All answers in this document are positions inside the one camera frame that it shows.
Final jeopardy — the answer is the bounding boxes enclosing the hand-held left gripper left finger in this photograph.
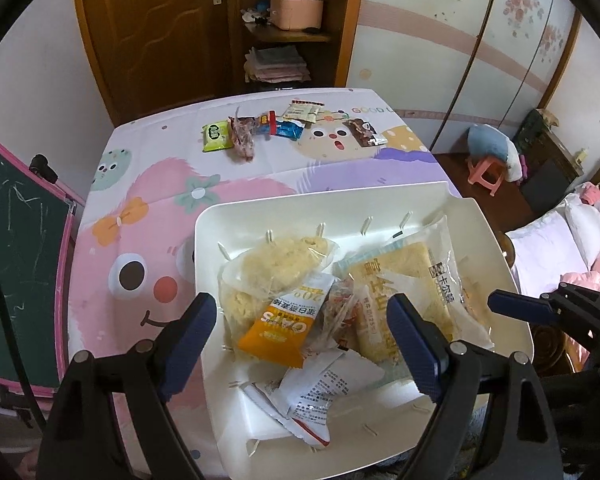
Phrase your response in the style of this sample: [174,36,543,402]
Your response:
[36,292,217,480]

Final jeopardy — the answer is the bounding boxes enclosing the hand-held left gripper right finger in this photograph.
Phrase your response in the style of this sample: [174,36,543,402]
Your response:
[386,294,566,480]

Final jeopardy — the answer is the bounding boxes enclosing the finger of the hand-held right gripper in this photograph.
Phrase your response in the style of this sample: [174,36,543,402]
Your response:
[487,282,600,356]

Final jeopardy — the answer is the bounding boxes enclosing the large bread packet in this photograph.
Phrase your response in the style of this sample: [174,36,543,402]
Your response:
[332,215,496,366]

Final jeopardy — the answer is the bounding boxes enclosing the small clear reddish snack packet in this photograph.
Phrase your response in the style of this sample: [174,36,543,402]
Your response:
[312,277,361,356]

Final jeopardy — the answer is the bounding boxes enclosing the orange oats snack packet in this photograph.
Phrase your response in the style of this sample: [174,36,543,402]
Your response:
[237,274,337,368]

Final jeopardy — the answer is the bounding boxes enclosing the white silver snack packet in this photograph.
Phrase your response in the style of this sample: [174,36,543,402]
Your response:
[270,350,387,418]

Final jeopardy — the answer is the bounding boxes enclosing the clear packet of yellow biscuits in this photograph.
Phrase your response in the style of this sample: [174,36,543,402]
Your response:
[217,234,341,356]

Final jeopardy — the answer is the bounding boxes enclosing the white plastic tray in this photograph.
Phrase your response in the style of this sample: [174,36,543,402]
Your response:
[194,181,535,480]

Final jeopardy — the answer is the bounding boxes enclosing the lavender pillow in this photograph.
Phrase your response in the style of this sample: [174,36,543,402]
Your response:
[507,210,588,298]

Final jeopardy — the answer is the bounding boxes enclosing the white pillow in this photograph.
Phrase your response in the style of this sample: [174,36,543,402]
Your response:
[564,192,600,271]

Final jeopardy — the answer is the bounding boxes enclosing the pink plastic stool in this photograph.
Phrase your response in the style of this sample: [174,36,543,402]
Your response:
[467,156,506,196]

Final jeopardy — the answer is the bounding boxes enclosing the dark wooden nightstand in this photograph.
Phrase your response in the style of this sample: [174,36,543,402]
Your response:
[517,109,586,216]

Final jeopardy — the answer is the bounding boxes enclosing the cartoon printed tablecloth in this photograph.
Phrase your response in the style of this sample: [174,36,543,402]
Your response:
[67,87,463,480]

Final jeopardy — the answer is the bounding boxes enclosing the white cloth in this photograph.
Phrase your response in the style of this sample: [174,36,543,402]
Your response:
[505,150,526,181]

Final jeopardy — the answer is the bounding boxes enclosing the blue round cushion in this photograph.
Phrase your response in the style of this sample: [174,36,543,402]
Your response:
[467,124,511,161]

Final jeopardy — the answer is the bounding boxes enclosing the green snack packet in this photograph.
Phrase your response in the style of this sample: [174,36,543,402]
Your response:
[201,121,233,153]

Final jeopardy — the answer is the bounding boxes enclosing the clear packet of reddish snack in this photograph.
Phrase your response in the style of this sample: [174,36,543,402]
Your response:
[228,115,257,162]

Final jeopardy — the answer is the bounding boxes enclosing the dark brown snack packet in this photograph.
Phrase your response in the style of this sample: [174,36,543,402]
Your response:
[342,119,387,147]

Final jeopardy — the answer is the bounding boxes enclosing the blue snack packet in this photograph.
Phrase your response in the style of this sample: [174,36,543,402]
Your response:
[272,119,303,141]

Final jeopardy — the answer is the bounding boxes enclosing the beige sachet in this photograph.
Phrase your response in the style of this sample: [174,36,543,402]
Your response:
[280,100,328,123]

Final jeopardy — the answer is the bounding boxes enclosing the floral sliding wardrobe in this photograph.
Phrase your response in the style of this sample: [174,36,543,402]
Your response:
[345,0,581,156]

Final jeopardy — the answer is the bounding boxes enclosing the stack of folded towels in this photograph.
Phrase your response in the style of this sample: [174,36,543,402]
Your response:
[244,45,312,83]

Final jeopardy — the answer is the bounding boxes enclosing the brown wooden door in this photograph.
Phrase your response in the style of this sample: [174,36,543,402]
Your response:
[71,0,233,126]

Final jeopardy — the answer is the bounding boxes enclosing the wooden shelf cabinet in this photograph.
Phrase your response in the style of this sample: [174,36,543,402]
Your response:
[225,0,368,96]

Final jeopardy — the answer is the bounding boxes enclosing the small toy figures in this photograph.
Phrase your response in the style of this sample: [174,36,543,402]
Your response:
[241,2,272,26]

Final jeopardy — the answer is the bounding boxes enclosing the green chalkboard with pink frame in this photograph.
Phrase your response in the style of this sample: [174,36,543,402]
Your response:
[0,125,78,401]

